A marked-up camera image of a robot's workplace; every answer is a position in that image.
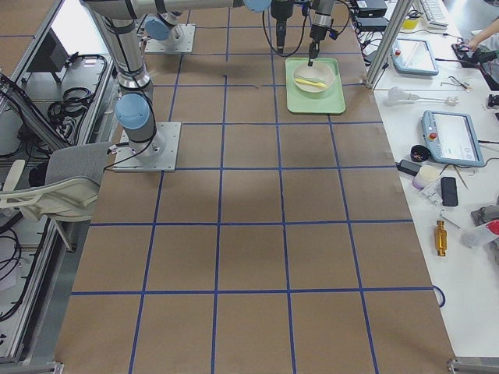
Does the black smartphone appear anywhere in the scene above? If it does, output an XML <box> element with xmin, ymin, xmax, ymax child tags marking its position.
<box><xmin>441</xmin><ymin>177</ymin><xmax>458</xmax><ymax>207</ymax></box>

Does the black round container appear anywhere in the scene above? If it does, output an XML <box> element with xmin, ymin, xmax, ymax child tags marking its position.
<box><xmin>410</xmin><ymin>144</ymin><xmax>430</xmax><ymax>163</ymax></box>

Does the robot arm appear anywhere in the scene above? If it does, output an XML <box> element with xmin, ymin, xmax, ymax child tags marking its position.
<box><xmin>83</xmin><ymin>1</ymin><xmax>298</xmax><ymax>159</ymax></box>
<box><xmin>144</xmin><ymin>1</ymin><xmax>341</xmax><ymax>59</ymax></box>

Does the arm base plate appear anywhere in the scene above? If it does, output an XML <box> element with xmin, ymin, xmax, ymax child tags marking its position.
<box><xmin>145</xmin><ymin>20</ymin><xmax>196</xmax><ymax>55</ymax></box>
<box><xmin>111</xmin><ymin>122</ymin><xmax>181</xmax><ymax>172</ymax></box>

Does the near teach pendant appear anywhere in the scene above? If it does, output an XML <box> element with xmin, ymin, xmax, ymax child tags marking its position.
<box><xmin>421</xmin><ymin>111</ymin><xmax>485</xmax><ymax>168</ymax></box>

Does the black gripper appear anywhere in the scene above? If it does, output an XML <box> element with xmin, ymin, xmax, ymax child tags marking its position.
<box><xmin>271</xmin><ymin>0</ymin><xmax>293</xmax><ymax>53</ymax></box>
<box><xmin>307</xmin><ymin>13</ymin><xmax>331</xmax><ymax>66</ymax></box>

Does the aluminium frame post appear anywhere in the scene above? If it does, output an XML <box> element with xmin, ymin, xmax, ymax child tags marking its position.
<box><xmin>364</xmin><ymin>0</ymin><xmax>412</xmax><ymax>90</ymax></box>

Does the gold brass fitting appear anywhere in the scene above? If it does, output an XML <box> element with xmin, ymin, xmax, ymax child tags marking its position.
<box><xmin>434</xmin><ymin>220</ymin><xmax>448</xmax><ymax>256</ymax></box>

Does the white keyboard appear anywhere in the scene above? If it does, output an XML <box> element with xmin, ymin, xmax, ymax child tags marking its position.
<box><xmin>414</xmin><ymin>0</ymin><xmax>449</xmax><ymax>30</ymax></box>

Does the teach pendant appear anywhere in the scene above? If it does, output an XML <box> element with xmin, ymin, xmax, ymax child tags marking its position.
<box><xmin>391</xmin><ymin>38</ymin><xmax>439</xmax><ymax>76</ymax></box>
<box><xmin>421</xmin><ymin>111</ymin><xmax>485</xmax><ymax>168</ymax></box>

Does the white paper cup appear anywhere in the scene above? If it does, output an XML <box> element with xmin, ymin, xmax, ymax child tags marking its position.
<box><xmin>412</xmin><ymin>165</ymin><xmax>440</xmax><ymax>190</ymax></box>

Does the yellow plastic fork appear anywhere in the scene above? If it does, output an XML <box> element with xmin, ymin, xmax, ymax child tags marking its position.
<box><xmin>294</xmin><ymin>78</ymin><xmax>327</xmax><ymax>88</ymax></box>

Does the black power adapter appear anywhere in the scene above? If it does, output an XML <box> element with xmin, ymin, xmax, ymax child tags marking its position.
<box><xmin>396</xmin><ymin>160</ymin><xmax>421</xmax><ymax>177</ymax></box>

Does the light green tray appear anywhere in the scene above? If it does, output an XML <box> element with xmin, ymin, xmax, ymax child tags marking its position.
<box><xmin>285</xmin><ymin>58</ymin><xmax>345</xmax><ymax>114</ymax></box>

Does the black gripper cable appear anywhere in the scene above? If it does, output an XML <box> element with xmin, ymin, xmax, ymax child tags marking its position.
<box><xmin>299</xmin><ymin>0</ymin><xmax>352</xmax><ymax>46</ymax></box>
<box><xmin>261</xmin><ymin>9</ymin><xmax>313</xmax><ymax>55</ymax></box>

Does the yellow cup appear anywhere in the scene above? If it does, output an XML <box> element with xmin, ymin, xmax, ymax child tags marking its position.
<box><xmin>402</xmin><ymin>11</ymin><xmax>422</xmax><ymax>30</ymax></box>

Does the white light bulb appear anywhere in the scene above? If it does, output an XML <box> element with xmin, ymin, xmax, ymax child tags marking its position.
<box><xmin>386</xmin><ymin>86</ymin><xmax>421</xmax><ymax>106</ymax></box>

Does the grey office chair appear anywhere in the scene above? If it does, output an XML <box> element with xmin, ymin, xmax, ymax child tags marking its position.
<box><xmin>1</xmin><ymin>142</ymin><xmax>111</xmax><ymax>222</ymax></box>

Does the far teach pendant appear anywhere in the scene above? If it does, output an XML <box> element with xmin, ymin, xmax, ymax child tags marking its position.
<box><xmin>391</xmin><ymin>38</ymin><xmax>439</xmax><ymax>76</ymax></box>

